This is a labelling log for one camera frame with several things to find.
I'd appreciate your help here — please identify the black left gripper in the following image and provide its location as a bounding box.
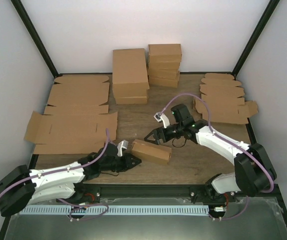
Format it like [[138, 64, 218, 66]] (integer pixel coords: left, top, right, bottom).
[[101, 153, 142, 173]]

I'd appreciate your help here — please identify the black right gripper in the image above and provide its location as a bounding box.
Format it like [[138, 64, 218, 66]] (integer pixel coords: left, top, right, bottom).
[[145, 123, 184, 145]]

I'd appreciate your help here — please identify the small brown cardboard box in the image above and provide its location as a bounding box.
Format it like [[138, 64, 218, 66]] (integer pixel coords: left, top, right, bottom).
[[131, 139, 172, 165]]

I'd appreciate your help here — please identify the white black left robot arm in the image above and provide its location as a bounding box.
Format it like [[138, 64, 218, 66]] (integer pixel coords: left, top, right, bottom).
[[0, 143, 142, 217]]

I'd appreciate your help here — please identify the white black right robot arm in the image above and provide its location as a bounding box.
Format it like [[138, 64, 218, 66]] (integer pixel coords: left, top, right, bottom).
[[144, 104, 277, 202]]

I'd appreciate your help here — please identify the large folded cardboard box bottom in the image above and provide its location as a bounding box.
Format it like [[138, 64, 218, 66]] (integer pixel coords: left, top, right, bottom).
[[115, 96, 148, 105]]

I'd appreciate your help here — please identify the large folded cardboard box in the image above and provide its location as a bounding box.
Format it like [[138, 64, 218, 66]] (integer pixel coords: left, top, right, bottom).
[[112, 48, 150, 98], [115, 96, 148, 105]]

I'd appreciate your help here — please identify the small folded box bottom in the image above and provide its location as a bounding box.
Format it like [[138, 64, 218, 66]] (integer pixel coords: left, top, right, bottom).
[[148, 77, 179, 88]]

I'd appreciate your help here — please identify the large folded cardboard box top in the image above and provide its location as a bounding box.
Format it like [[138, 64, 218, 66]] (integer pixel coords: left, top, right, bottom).
[[112, 48, 150, 98]]

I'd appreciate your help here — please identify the small folded box stack top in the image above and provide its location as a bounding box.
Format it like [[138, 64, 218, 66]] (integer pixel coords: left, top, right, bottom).
[[148, 43, 182, 63]]

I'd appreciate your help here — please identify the large flat cardboard blank front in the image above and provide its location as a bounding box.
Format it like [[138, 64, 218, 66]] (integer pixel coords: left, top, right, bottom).
[[24, 105, 118, 155]]

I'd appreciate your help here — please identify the large flat cardboard blank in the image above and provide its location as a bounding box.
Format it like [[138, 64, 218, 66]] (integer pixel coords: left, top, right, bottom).
[[47, 75, 110, 107], [24, 105, 118, 155]]

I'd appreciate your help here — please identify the stack of small flat blanks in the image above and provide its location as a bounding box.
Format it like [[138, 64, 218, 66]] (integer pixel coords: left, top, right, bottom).
[[193, 73, 258, 125]]

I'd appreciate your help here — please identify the large flat cardboard blank rear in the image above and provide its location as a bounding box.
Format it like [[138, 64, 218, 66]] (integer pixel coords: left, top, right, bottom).
[[47, 75, 110, 107]]

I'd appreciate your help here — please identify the clear acrylic cover plate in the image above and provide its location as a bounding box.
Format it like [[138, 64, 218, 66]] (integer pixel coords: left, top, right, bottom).
[[4, 198, 287, 240]]

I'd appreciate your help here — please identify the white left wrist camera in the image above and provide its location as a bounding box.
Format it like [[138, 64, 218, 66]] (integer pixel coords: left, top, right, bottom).
[[117, 140, 129, 157]]

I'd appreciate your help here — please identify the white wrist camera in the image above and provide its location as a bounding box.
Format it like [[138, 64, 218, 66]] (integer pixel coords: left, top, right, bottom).
[[153, 112, 170, 129], [117, 140, 129, 157]]

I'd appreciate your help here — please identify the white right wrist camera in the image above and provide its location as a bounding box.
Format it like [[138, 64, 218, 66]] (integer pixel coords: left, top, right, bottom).
[[153, 112, 170, 129]]

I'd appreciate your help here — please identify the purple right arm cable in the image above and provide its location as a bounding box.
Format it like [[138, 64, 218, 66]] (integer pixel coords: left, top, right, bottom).
[[160, 92, 275, 192]]

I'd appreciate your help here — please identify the light blue slotted cable duct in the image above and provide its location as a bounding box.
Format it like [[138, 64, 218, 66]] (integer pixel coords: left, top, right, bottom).
[[19, 205, 209, 216]]

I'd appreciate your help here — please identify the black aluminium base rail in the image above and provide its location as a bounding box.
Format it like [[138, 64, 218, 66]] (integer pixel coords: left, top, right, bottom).
[[58, 183, 279, 204]]

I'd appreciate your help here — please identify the black frame post right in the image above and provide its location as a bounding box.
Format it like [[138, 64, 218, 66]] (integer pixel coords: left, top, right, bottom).
[[231, 0, 280, 77]]

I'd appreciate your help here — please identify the black frame post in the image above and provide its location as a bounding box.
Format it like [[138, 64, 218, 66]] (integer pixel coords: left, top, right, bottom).
[[231, 0, 280, 77], [10, 0, 60, 78]]

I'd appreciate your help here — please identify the black frame post left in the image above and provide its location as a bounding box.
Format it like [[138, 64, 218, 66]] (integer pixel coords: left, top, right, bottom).
[[10, 0, 60, 78]]

